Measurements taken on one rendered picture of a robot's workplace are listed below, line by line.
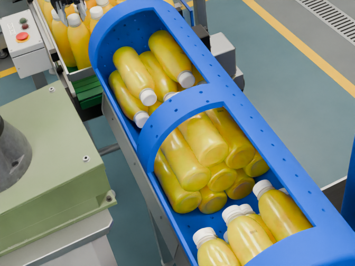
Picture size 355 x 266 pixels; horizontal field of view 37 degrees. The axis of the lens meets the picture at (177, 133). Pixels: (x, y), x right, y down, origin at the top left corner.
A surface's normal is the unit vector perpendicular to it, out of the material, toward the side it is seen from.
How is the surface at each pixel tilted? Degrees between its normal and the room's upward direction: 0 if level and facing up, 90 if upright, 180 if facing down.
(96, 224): 0
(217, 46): 0
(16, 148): 69
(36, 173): 5
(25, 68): 90
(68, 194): 90
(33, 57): 90
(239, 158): 89
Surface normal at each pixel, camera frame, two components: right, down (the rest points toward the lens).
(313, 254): -0.04, -0.72
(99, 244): 0.94, 0.16
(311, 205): 0.31, -0.79
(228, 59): 0.38, 0.63
